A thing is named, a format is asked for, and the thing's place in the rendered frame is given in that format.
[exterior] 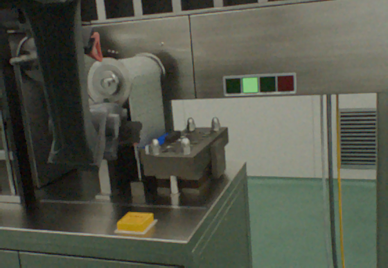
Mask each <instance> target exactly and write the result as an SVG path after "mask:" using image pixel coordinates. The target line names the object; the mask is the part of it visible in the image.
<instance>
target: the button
mask: <svg viewBox="0 0 388 268"><path fill-rule="evenodd" d="M152 223H153V213H127V214H126V216H125V217H124V218H122V219H121V220H120V221H119V222H117V227H118V231H132V232H141V233H142V232H144V231H145V230H146V229H147V228H148V227H149V226H150V225H151V224H152Z"/></svg>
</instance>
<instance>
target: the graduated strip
mask: <svg viewBox="0 0 388 268"><path fill-rule="evenodd" d="M41 201H43V202H66V203H77V204H111V205H123V206H145V207H169V208H190V209H202V210H206V208H207V206H184V205H171V204H148V203H136V202H100V201H88V200H75V199H43V200H41Z"/></svg>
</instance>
